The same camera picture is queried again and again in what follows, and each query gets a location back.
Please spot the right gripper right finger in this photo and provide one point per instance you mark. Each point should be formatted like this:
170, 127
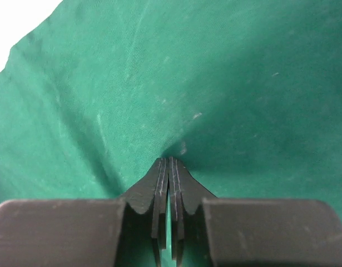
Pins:
216, 231

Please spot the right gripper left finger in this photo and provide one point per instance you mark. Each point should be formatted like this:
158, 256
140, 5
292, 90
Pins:
129, 230

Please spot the green surgical cloth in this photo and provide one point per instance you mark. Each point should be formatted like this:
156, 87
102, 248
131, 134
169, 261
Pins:
246, 94

